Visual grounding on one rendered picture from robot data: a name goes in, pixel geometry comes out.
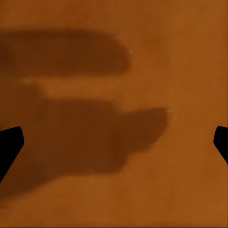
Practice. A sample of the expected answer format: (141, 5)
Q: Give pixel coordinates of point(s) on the cabinet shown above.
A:
(118, 102)

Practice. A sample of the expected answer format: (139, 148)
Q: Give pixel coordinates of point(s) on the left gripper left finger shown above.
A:
(11, 142)

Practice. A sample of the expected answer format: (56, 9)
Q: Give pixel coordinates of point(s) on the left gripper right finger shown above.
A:
(221, 141)

